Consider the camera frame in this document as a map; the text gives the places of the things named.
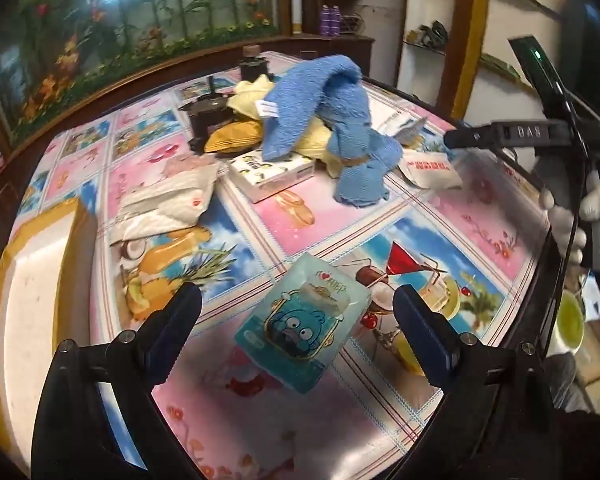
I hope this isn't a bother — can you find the yellow towel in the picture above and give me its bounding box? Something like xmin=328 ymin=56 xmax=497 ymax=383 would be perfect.
xmin=227 ymin=74 xmax=346 ymax=178

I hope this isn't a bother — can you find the white snack bag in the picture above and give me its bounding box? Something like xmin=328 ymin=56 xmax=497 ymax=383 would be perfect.
xmin=109 ymin=157 xmax=221 ymax=248

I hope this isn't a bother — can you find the blue towel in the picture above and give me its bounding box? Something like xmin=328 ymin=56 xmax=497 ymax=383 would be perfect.
xmin=261 ymin=54 xmax=405 ymax=207

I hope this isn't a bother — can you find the black motor with shaft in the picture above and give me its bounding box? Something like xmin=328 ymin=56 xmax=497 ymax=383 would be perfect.
xmin=180 ymin=74 xmax=241 ymax=153

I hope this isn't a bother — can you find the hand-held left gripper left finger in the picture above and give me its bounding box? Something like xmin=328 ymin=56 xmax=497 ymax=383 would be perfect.
xmin=30 ymin=282 xmax=203 ymax=480

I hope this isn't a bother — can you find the white and green packet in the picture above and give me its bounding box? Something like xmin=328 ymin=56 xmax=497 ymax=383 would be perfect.
xmin=367 ymin=95 xmax=428 ymax=148

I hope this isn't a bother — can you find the mustard yellow pouch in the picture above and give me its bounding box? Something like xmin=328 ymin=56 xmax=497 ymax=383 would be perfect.
xmin=203 ymin=119 xmax=263 ymax=155

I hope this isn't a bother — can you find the white patterned tissue box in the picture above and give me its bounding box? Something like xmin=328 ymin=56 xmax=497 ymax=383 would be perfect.
xmin=228 ymin=149 xmax=316 ymax=204

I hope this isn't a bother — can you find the green bowl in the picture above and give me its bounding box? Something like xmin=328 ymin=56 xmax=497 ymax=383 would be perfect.
xmin=555 ymin=290 xmax=588 ymax=351

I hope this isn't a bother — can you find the yellow-edged white box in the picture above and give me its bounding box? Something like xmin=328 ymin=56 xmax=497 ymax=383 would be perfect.
xmin=0 ymin=199 xmax=98 ymax=456

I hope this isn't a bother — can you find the black motor with tan cap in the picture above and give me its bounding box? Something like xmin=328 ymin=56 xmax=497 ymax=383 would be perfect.
xmin=238 ymin=45 xmax=271 ymax=83

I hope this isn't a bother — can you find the wire basket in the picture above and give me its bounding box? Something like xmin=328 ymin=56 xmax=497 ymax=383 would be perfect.
xmin=340 ymin=12 xmax=366 ymax=36

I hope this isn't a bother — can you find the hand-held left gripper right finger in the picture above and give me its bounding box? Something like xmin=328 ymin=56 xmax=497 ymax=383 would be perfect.
xmin=380 ymin=284 xmax=573 ymax=480

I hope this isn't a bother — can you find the printed fruit tablecloth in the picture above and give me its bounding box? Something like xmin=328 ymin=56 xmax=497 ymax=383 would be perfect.
xmin=5 ymin=52 xmax=551 ymax=480

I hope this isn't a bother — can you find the white packet with red print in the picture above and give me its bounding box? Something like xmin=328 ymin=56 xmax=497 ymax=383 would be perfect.
xmin=399 ymin=152 xmax=463 ymax=191

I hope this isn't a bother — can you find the black cable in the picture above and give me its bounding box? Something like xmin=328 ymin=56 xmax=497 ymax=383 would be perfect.
xmin=560 ymin=87 xmax=600 ymax=286

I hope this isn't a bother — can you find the blue cartoon packet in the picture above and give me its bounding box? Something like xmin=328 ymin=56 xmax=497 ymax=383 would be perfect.
xmin=234 ymin=252 xmax=373 ymax=395

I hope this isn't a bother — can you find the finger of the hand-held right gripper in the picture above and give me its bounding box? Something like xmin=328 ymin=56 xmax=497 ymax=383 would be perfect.
xmin=443 ymin=122 xmax=501 ymax=151

